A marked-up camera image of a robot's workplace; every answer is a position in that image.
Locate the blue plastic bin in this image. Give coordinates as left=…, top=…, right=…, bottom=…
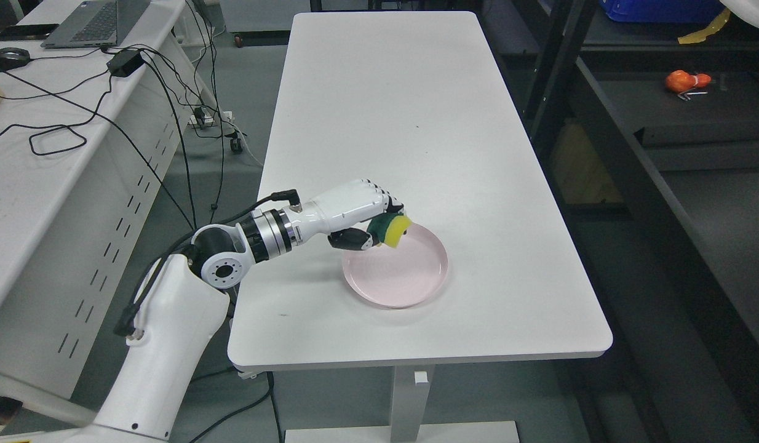
left=598, top=1, right=725, bottom=23

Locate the black cable loop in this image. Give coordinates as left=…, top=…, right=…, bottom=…
left=0, top=123, right=89, bottom=156

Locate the orange toy on shelf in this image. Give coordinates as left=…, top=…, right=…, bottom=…
left=664, top=70, right=712, bottom=94

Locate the black metal shelf rack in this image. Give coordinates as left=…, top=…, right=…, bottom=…
left=478, top=1, right=759, bottom=442

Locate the black smartphone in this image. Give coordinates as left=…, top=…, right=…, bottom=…
left=0, top=23, right=59, bottom=41

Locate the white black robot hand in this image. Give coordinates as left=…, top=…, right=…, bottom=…
left=282, top=179, right=405, bottom=250

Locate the white table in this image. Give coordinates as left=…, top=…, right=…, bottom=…
left=228, top=11, right=613, bottom=442

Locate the white perforated side desk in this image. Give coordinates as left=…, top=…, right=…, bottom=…
left=0, top=0, right=203, bottom=443

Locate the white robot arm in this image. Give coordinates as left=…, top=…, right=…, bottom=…
left=63, top=204, right=295, bottom=442

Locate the black round mouse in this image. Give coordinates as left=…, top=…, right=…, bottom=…
left=0, top=47, right=33, bottom=73

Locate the black power adapter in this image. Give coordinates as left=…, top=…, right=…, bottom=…
left=106, top=49, right=144, bottom=78

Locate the grey laptop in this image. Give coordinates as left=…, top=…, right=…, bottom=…
left=41, top=1, right=151, bottom=49

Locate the pink round plate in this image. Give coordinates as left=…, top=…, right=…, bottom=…
left=342, top=224, right=449, bottom=309

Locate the green yellow sponge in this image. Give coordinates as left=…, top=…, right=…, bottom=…
left=367, top=213, right=413, bottom=249

